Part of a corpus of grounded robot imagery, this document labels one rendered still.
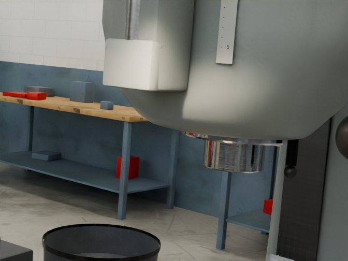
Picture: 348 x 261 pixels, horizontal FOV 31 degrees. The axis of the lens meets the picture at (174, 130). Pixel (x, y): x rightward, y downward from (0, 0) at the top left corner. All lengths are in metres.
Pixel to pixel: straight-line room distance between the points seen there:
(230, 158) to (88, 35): 6.28
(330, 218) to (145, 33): 0.55
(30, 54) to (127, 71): 7.05
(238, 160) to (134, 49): 0.14
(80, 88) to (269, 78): 5.92
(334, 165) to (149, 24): 0.53
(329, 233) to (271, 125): 0.48
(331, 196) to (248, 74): 0.50
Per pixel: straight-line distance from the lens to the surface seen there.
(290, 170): 0.46
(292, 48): 0.39
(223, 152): 0.47
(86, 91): 6.26
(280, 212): 0.90
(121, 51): 0.39
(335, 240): 0.88
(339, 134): 0.37
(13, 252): 0.76
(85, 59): 6.74
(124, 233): 2.77
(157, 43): 0.38
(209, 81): 0.40
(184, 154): 5.83
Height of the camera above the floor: 1.36
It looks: 6 degrees down
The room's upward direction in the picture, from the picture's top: 5 degrees clockwise
